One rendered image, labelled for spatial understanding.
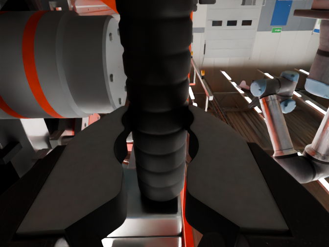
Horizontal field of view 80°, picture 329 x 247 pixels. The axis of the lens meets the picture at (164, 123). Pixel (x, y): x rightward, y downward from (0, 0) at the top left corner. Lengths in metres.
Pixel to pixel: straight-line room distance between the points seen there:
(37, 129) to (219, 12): 13.55
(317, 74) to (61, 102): 0.72
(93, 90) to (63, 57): 0.05
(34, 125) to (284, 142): 0.89
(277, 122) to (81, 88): 0.86
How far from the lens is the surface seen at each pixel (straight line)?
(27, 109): 0.30
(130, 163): 0.26
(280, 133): 0.99
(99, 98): 0.25
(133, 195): 0.16
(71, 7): 0.56
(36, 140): 0.39
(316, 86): 0.80
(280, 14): 15.14
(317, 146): 1.03
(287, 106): 1.12
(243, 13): 14.19
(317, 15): 0.74
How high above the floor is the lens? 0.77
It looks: 31 degrees up
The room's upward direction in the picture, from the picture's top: 179 degrees clockwise
